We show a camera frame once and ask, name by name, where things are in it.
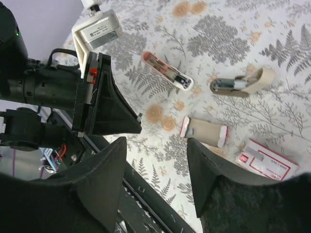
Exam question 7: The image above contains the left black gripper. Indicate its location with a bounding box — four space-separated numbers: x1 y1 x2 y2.
0 52 142 135

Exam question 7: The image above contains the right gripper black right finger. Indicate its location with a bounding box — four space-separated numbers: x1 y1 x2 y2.
187 138 311 233

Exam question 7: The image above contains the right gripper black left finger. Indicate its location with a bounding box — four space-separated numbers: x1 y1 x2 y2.
0 137 127 233

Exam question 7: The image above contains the red staple box sleeve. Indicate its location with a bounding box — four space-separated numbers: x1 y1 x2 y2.
236 139 300 181

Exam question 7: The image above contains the staple box tray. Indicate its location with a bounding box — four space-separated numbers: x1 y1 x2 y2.
179 116 228 148

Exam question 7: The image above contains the silver staple strip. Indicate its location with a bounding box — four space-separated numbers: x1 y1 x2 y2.
185 128 194 137

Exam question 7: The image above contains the metal stapler magazine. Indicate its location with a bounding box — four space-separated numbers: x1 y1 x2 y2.
210 67 276 98

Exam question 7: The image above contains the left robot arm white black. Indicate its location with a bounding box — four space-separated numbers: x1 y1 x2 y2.
0 0 142 137

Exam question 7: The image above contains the floral patterned mat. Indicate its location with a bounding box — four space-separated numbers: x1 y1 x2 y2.
99 0 311 233

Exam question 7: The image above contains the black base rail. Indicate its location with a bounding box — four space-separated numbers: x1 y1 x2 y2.
36 109 195 233

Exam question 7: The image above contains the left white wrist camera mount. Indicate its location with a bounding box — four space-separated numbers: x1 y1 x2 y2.
71 0 123 78

